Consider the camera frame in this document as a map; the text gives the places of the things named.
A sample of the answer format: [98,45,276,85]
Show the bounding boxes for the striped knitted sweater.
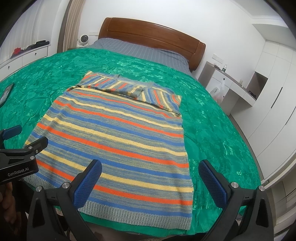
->
[26,72,193,230]

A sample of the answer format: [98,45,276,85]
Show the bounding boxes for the dark clothes on cabinet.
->
[26,40,50,51]

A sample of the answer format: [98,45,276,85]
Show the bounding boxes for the left hand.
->
[1,182,16,223]

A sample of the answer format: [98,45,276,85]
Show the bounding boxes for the black phone on bed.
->
[0,83,15,107]

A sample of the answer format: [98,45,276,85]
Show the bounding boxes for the white low drawer cabinet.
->
[0,45,50,81]

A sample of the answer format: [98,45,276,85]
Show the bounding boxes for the red cloth on cabinet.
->
[11,48,23,58]

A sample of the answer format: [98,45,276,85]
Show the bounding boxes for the green bedspread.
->
[1,48,260,237]

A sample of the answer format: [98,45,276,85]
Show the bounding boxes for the white wardrobe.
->
[230,14,296,186]

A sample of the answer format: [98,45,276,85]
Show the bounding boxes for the beige curtain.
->
[57,0,85,53]

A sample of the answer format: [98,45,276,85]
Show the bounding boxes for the small white fan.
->
[77,34,89,47]

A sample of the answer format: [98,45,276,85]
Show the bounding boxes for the white bedside desk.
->
[199,62,270,119]

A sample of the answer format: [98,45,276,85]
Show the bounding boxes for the white plastic bag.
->
[210,80,225,104]

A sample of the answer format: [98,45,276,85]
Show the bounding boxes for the grey bed sheet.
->
[89,38,192,77]

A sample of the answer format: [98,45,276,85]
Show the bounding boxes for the small bottle on desk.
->
[222,64,227,72]

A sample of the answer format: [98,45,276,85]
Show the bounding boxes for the brown wooden headboard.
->
[98,17,206,72]

